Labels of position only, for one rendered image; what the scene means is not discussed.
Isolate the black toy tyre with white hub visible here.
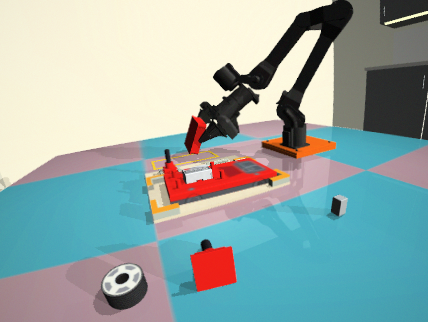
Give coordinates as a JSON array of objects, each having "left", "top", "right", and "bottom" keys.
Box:
[{"left": 101, "top": 263, "right": 148, "bottom": 310}]

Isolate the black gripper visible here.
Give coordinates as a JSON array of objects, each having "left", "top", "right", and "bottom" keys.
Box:
[{"left": 197, "top": 95, "right": 242, "bottom": 143}]

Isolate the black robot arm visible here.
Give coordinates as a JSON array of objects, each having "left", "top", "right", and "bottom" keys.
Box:
[{"left": 213, "top": 0, "right": 353, "bottom": 149}]

